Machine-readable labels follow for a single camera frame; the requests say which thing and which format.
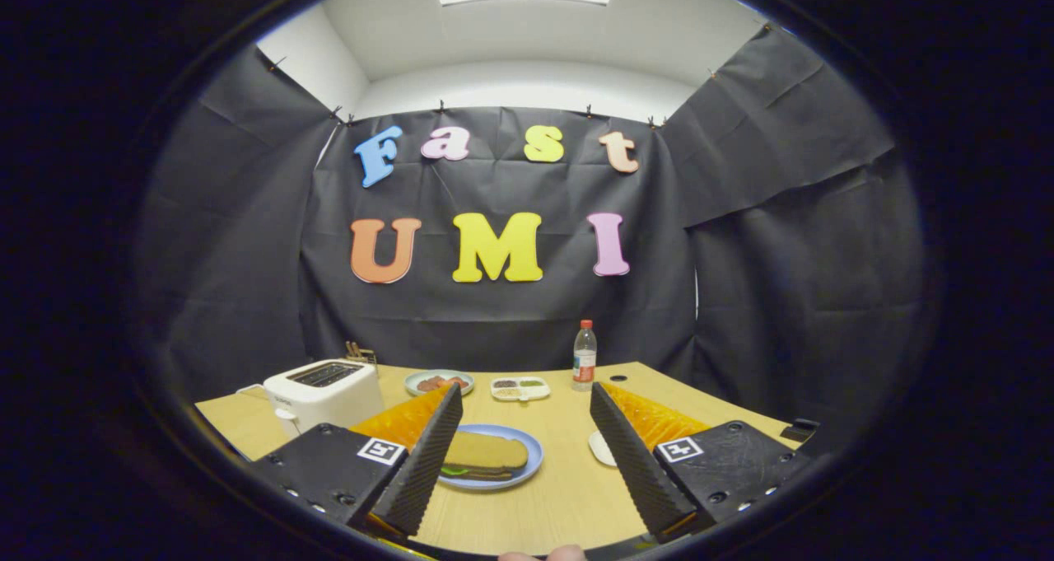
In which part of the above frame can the pale green round plate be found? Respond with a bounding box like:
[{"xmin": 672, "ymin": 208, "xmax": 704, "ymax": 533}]
[{"xmin": 403, "ymin": 369, "xmax": 475, "ymax": 398}]

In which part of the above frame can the brown toasted bread slice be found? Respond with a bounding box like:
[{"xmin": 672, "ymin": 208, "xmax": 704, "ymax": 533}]
[{"xmin": 445, "ymin": 431, "xmax": 529, "ymax": 472}]

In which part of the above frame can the clear red-capped water bottle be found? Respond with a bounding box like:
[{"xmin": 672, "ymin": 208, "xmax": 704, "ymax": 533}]
[{"xmin": 571, "ymin": 320, "xmax": 598, "ymax": 392}]

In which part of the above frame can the white divided seasoning dish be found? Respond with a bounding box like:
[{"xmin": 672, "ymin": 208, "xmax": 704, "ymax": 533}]
[{"xmin": 491, "ymin": 376, "xmax": 551, "ymax": 402}]

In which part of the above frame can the black backdrop cloth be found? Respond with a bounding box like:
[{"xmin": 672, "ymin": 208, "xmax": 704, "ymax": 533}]
[{"xmin": 136, "ymin": 21, "xmax": 923, "ymax": 455}]

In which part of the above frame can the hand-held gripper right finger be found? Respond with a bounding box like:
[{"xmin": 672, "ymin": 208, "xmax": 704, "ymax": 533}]
[{"xmin": 590, "ymin": 381, "xmax": 812, "ymax": 545}]

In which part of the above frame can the blue round plate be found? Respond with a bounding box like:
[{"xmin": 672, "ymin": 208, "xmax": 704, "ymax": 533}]
[{"xmin": 436, "ymin": 423, "xmax": 544, "ymax": 492}]

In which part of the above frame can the white toaster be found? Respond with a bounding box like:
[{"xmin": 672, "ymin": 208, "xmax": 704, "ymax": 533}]
[{"xmin": 263, "ymin": 358, "xmax": 385, "ymax": 438}]

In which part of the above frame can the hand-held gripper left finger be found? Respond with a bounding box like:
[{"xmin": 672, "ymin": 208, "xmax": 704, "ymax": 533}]
[{"xmin": 247, "ymin": 382, "xmax": 464, "ymax": 545}]

